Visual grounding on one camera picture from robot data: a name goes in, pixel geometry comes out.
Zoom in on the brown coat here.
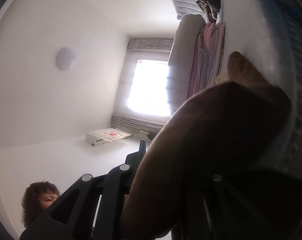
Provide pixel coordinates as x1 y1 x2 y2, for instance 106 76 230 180
120 52 302 239

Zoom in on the person's head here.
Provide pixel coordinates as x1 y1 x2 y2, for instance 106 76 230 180
21 181 60 228

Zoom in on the white air conditioner unit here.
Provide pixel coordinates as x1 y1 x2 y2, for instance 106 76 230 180
85 128 131 146

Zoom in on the window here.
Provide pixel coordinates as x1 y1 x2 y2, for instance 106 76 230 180
114 51 171 121

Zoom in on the round ceiling lamp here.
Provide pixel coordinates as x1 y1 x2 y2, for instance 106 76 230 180
56 47 76 71

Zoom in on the blue-grey folded blanket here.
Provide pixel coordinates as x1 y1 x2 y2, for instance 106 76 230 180
199 23 218 90

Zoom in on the grey quilted bed mattress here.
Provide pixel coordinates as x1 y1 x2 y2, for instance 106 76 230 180
220 0 302 178

